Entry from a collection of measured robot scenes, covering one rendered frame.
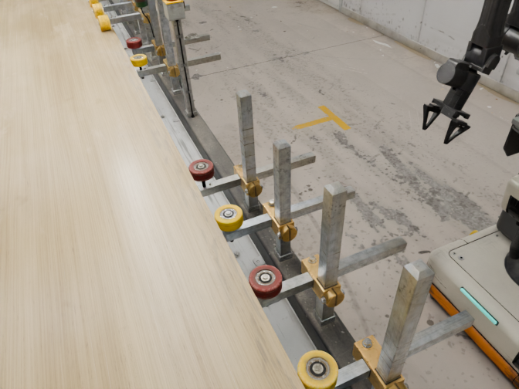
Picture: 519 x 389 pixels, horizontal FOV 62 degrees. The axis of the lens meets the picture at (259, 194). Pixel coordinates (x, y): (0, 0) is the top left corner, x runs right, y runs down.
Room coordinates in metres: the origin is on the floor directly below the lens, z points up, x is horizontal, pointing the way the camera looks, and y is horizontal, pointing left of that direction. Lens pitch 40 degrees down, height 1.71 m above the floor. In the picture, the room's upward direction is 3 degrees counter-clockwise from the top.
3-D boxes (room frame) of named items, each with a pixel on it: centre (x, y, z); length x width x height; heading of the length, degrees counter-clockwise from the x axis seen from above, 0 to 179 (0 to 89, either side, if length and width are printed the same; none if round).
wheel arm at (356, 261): (0.72, -0.19, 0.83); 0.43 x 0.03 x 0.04; 112
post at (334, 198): (0.67, -0.16, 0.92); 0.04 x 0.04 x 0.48; 22
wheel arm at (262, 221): (0.96, -0.09, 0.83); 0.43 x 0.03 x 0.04; 112
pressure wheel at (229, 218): (0.88, 0.09, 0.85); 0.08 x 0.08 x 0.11
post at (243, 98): (1.13, 0.03, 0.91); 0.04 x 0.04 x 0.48; 22
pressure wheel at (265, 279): (0.65, 0.00, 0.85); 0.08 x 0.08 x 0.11
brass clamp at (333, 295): (0.69, -0.15, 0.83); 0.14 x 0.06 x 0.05; 22
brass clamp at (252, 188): (1.15, 0.04, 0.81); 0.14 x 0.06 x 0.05; 22
